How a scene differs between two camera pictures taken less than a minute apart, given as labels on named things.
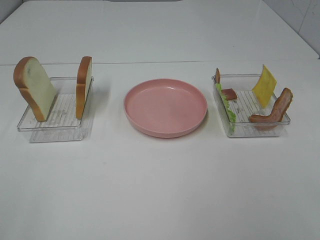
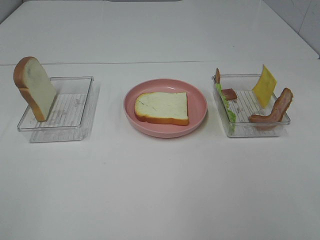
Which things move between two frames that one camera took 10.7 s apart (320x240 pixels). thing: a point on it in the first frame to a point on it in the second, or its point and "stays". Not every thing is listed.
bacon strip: (272, 121) stays
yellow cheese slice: (265, 88) stays
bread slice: (84, 75) to (162, 108)
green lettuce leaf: (231, 116) stays
